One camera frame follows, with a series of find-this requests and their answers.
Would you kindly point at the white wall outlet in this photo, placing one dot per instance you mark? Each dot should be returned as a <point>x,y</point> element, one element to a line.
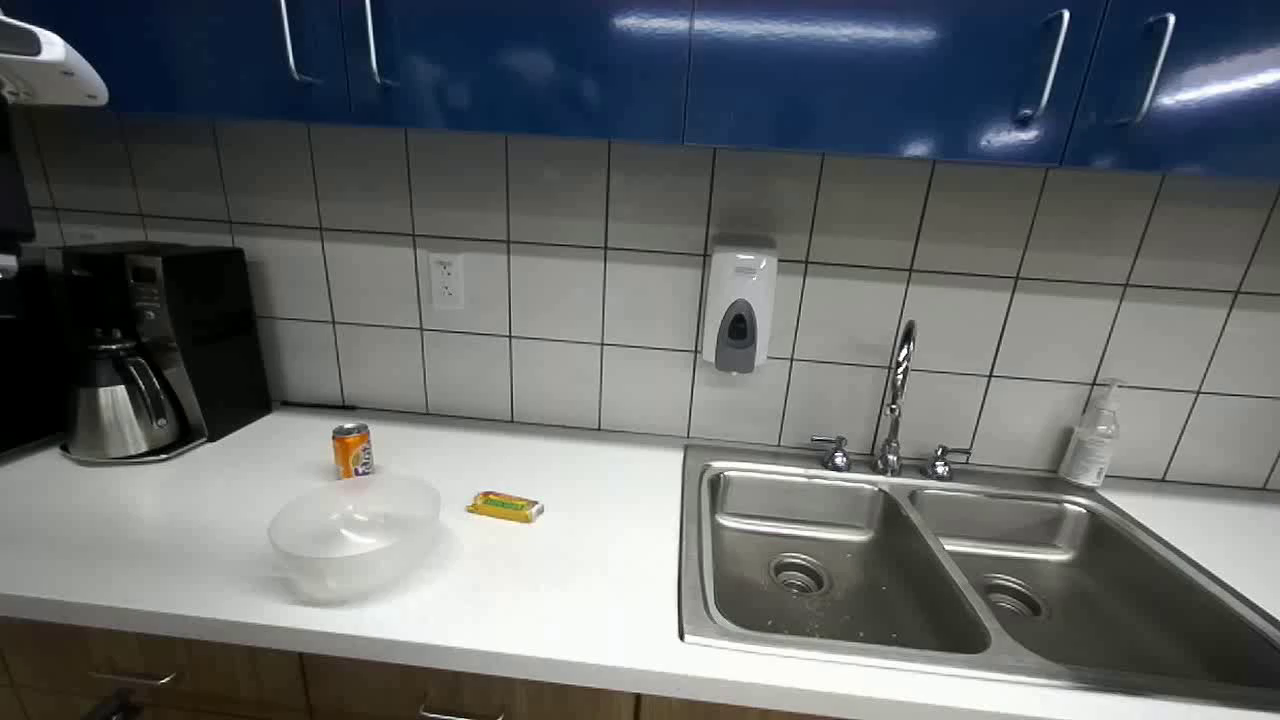
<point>447,284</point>

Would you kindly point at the white wall soap dispenser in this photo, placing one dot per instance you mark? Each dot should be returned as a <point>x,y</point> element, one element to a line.
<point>739,302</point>

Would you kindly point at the stainless steel double sink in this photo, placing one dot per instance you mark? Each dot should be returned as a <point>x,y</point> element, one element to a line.
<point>854,575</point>

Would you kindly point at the clear plastic bowl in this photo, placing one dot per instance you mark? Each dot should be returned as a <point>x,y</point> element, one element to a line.
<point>354,543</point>

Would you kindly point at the chrome sink faucet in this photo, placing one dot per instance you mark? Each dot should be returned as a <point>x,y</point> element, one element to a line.
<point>892,402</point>

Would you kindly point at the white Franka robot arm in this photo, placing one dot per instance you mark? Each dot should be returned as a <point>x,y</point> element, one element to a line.
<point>43,73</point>

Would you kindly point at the black appliance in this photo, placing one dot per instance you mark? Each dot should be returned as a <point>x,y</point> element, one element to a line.
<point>27,373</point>

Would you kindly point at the clear soap bottle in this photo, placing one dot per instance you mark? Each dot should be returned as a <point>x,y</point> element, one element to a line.
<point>1089,445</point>

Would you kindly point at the orange soda can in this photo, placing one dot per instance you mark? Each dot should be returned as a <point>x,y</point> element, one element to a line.
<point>354,454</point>

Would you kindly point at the steel coffee carafe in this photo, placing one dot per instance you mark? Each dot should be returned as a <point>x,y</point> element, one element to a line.
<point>122,405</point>

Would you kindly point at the black coffee maker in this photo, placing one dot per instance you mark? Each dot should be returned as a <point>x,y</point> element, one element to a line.
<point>215,334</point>

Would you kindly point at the wooden drawer front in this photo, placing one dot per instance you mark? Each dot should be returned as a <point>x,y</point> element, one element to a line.
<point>202,665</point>
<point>402,695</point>

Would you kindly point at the blue cabinet door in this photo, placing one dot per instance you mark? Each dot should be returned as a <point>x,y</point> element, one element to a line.
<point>202,61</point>
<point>534,67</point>
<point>866,93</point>
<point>1201,123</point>

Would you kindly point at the yellow snack packet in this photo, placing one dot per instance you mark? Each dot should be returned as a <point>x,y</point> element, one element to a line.
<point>505,506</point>

